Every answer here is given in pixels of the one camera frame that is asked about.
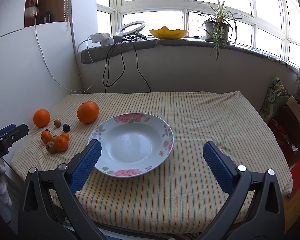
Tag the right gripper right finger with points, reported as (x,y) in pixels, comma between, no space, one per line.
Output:
(254,207)

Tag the white power strip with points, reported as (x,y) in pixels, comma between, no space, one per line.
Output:
(103,38)

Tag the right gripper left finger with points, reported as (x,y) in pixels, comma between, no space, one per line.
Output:
(49,208)

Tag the yellow bowl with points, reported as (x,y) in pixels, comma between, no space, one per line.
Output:
(166,34)

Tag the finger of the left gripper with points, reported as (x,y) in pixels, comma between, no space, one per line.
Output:
(7,129)
(17,133)

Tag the small brown round fruit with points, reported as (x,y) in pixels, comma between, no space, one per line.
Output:
(57,123)

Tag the green kiwi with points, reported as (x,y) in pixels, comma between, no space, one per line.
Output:
(50,147)

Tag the cardboard box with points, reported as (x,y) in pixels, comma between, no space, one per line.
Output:
(286,128)

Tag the medium orange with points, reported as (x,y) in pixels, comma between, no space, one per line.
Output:
(41,118)

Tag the green printed bag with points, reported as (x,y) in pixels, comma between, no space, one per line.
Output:
(276,96)

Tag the large orange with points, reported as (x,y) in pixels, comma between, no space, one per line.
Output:
(88,112)

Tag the ring light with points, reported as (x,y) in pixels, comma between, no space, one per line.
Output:
(132,31)

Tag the potted spider plant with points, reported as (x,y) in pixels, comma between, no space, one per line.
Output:
(219,25)

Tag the mandarin with stem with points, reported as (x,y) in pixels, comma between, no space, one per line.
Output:
(46,137)

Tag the grey windowsill mat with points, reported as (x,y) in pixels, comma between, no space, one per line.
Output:
(95,54)

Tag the striped tablecloth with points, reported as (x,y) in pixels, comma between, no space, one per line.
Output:
(180,195)

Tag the small mandarin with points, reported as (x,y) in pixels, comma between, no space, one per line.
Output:
(65,135)

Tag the floral white plate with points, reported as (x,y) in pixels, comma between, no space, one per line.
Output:
(132,144)

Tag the mandarin orange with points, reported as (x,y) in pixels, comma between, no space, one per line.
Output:
(61,143)

